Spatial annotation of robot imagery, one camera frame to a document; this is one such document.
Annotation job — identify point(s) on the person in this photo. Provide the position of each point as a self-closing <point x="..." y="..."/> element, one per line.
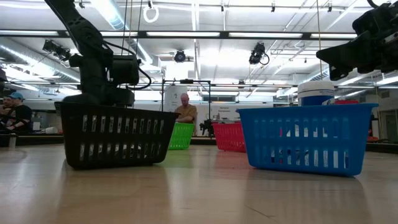
<point x="5" y="104"/>
<point x="186" y="112"/>
<point x="23" y="113"/>

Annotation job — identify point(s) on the black aluminium table frame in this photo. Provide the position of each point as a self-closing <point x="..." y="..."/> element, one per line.
<point x="224" y="35"/>

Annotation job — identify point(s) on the background black robot arm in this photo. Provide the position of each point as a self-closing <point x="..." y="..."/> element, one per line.
<point x="207" y="127"/>

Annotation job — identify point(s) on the white roll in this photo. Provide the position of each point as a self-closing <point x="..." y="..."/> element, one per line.
<point x="52" y="130"/>

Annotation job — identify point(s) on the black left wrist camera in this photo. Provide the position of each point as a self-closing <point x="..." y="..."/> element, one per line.
<point x="126" y="70"/>

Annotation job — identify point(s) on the green plastic basket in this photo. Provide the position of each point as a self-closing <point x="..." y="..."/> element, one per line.
<point x="183" y="137"/>

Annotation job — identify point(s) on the black plastic basket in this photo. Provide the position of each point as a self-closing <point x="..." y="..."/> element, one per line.
<point x="115" y="138"/>

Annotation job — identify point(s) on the grey metal post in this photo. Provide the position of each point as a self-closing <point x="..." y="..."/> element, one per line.
<point x="12" y="141"/>

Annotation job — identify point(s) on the background black rig frame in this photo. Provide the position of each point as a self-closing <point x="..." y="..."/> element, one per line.
<point x="186" y="81"/>

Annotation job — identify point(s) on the blue plastic basket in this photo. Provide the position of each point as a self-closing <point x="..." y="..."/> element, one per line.
<point x="311" y="110"/>

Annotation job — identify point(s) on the white poster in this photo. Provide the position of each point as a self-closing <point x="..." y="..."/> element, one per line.
<point x="169" y="96"/>

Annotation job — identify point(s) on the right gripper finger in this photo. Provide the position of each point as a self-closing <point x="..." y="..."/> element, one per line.
<point x="351" y="54"/>
<point x="337" y="73"/>

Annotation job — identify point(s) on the red storage bin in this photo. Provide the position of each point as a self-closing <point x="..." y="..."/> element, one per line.
<point x="346" y="101"/>

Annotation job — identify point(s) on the black overhead camera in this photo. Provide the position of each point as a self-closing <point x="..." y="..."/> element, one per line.
<point x="57" y="51"/>
<point x="179" y="56"/>
<point x="256" y="54"/>

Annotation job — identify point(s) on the LED light bar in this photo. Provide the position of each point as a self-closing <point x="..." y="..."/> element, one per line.
<point x="264" y="35"/>
<point x="118" y="33"/>
<point x="183" y="34"/>
<point x="28" y="32"/>
<point x="334" y="35"/>

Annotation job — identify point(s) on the disinfectant wipes canister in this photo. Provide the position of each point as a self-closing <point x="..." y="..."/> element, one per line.
<point x="315" y="90"/>

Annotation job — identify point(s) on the red plastic basket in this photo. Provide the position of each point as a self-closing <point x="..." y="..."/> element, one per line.
<point x="228" y="137"/>

